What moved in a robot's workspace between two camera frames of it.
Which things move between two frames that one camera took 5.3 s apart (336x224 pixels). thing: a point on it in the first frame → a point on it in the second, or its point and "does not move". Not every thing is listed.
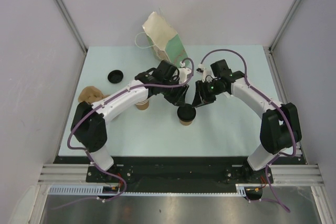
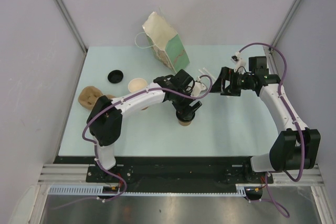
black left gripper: x=178 y=99 → x=185 y=107
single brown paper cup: x=186 y=123 does not move
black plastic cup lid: x=186 y=113 does not move
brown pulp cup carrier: x=91 y=94 does not move
